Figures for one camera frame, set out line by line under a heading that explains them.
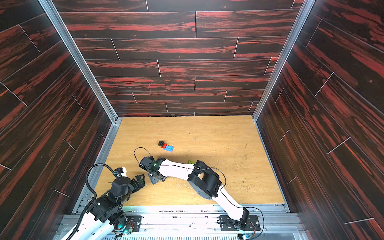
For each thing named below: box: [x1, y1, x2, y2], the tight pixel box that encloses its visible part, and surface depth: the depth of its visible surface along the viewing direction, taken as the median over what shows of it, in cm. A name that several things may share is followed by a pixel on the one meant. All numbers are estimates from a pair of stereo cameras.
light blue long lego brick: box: [163, 145, 174, 152], surface depth 103 cm
